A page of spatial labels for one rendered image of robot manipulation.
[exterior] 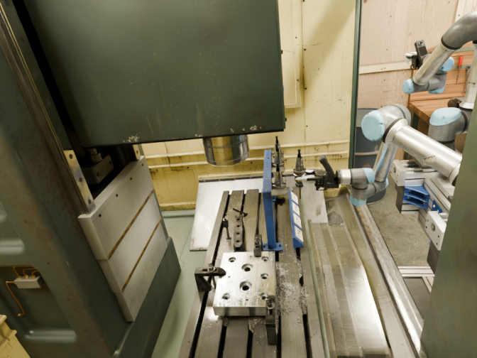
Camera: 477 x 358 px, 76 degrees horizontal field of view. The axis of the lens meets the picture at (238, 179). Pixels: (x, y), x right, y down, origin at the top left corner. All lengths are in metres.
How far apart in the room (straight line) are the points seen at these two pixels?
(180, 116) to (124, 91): 0.17
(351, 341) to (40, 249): 1.17
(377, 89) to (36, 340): 3.52
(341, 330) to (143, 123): 1.12
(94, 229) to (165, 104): 0.47
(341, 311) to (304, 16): 1.54
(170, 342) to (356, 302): 0.87
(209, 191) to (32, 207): 1.46
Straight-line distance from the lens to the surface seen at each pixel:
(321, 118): 2.11
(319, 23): 2.01
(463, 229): 1.00
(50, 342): 1.46
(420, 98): 3.87
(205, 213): 2.17
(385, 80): 3.79
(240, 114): 0.90
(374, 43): 3.69
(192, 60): 0.89
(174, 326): 1.70
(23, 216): 1.04
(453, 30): 1.71
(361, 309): 1.56
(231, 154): 1.00
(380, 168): 1.62
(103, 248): 1.15
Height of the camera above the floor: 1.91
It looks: 28 degrees down
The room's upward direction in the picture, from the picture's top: 8 degrees counter-clockwise
